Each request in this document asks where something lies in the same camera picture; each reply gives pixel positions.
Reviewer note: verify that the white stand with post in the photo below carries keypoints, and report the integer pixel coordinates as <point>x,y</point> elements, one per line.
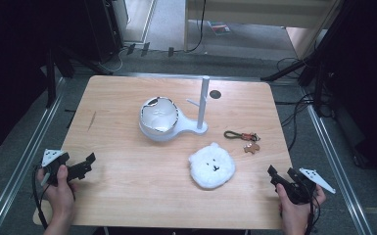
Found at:
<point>202,104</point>

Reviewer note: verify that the small black floor bracket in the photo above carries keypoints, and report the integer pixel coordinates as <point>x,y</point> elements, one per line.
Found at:
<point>131,49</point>
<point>145,49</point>
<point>171,51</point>

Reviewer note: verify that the black metal stand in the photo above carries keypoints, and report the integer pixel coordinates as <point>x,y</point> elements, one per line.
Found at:
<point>50,81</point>

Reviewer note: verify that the white fluffy bear pouch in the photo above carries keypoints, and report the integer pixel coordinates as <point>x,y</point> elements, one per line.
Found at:
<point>212,166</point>

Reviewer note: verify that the black cabinet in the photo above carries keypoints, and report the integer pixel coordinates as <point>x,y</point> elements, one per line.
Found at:
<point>103,29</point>

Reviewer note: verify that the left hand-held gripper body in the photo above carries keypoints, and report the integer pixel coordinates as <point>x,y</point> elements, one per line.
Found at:
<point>53,164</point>

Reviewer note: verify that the person's left hand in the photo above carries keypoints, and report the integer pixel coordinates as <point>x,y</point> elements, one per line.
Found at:
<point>59,196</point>

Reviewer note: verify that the black round table grommet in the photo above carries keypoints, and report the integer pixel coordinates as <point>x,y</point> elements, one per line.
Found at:
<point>215,94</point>

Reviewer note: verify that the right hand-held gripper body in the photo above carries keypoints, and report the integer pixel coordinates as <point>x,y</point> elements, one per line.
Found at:
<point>302,189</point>

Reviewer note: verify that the black tripod stand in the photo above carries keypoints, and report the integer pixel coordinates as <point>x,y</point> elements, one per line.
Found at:
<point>287,70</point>

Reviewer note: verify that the magazine on floor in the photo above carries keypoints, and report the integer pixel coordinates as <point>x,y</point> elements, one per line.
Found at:
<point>219,27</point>

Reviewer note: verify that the metal floor rail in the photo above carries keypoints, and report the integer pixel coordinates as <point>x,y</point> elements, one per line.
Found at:
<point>336,163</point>
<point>19,163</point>

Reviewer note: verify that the person's right hand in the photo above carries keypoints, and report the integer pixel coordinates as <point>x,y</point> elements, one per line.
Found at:
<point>294,213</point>

